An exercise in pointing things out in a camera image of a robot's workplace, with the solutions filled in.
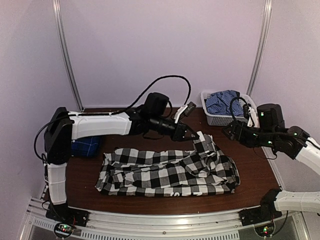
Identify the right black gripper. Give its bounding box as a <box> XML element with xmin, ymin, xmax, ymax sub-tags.
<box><xmin>221</xmin><ymin>120</ymin><xmax>277</xmax><ymax>149</ymax></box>

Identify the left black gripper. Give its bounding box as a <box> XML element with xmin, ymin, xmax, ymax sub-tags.
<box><xmin>151</xmin><ymin>114</ymin><xmax>200</xmax><ymax>143</ymax></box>

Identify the black white checked shirt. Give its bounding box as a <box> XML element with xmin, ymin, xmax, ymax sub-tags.
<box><xmin>95</xmin><ymin>131</ymin><xmax>241</xmax><ymax>197</ymax></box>

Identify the blue plaid shirt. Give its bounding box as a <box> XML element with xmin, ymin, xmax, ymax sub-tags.
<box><xmin>71</xmin><ymin>136</ymin><xmax>102</xmax><ymax>158</ymax></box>

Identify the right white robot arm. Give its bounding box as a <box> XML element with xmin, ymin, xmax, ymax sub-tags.
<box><xmin>222</xmin><ymin>103</ymin><xmax>320</xmax><ymax>221</ymax></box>

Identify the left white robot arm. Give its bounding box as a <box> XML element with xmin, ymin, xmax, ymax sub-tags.
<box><xmin>42</xmin><ymin>92</ymin><xmax>199</xmax><ymax>222</ymax></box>

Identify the light blue checked shirt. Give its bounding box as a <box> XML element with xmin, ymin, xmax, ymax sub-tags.
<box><xmin>205</xmin><ymin>90</ymin><xmax>240</xmax><ymax>116</ymax></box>

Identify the right circuit board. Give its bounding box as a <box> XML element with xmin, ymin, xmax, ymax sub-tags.
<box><xmin>254</xmin><ymin>225</ymin><xmax>275</xmax><ymax>238</ymax></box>

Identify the circuit board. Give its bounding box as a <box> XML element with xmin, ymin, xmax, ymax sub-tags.
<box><xmin>53</xmin><ymin>223</ymin><xmax>75</xmax><ymax>238</ymax></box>
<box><xmin>254</xmin><ymin>225</ymin><xmax>275</xmax><ymax>238</ymax></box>

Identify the left circuit board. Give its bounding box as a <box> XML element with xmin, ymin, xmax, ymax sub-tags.
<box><xmin>53</xmin><ymin>223</ymin><xmax>75</xmax><ymax>238</ymax></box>

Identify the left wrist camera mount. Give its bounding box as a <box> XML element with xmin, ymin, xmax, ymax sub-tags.
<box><xmin>173</xmin><ymin>101</ymin><xmax>197</xmax><ymax>124</ymax></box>

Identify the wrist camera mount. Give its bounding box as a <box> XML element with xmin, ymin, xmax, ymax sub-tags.
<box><xmin>242</xmin><ymin>103</ymin><xmax>259</xmax><ymax>128</ymax></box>
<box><xmin>173</xmin><ymin>101</ymin><xmax>197</xmax><ymax>124</ymax></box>

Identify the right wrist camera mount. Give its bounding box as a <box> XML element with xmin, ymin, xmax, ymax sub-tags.
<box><xmin>242</xmin><ymin>103</ymin><xmax>259</xmax><ymax>128</ymax></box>

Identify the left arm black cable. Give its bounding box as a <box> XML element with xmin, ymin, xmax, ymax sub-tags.
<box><xmin>109</xmin><ymin>76</ymin><xmax>192</xmax><ymax>117</ymax></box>

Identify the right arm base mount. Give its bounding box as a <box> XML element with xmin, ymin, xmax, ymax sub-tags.
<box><xmin>238</xmin><ymin>206</ymin><xmax>283</xmax><ymax>227</ymax></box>

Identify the aluminium front rail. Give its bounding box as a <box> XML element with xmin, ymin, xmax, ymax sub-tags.
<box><xmin>24</xmin><ymin>197</ymin><xmax>305</xmax><ymax>240</ymax></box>

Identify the right aluminium frame post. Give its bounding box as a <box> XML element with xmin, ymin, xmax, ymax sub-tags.
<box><xmin>246</xmin><ymin>0</ymin><xmax>273</xmax><ymax>96</ymax></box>

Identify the aluminium frame post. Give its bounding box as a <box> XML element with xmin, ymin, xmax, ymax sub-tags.
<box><xmin>246</xmin><ymin>0</ymin><xmax>273</xmax><ymax>96</ymax></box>
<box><xmin>52</xmin><ymin>0</ymin><xmax>85</xmax><ymax>112</ymax></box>

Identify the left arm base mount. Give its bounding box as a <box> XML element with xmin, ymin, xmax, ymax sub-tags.
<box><xmin>45</xmin><ymin>207</ymin><xmax>89</xmax><ymax>227</ymax></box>

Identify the left aluminium frame post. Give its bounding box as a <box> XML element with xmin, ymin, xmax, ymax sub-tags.
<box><xmin>52</xmin><ymin>0</ymin><xmax>85</xmax><ymax>112</ymax></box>

